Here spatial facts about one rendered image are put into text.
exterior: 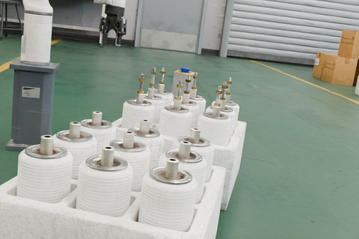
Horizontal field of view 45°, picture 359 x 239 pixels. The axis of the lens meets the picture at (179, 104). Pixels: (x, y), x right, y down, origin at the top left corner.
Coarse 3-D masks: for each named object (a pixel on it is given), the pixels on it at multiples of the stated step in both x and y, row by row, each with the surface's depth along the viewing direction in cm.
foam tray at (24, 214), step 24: (216, 168) 105; (0, 192) 78; (72, 192) 82; (216, 192) 90; (0, 216) 76; (24, 216) 75; (48, 216) 74; (72, 216) 73; (96, 216) 73; (216, 216) 98
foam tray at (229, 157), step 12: (120, 120) 138; (120, 132) 128; (240, 132) 142; (168, 144) 125; (228, 144) 127; (240, 144) 142; (216, 156) 122; (228, 156) 121; (240, 156) 155; (228, 168) 122; (228, 180) 122; (228, 192) 123
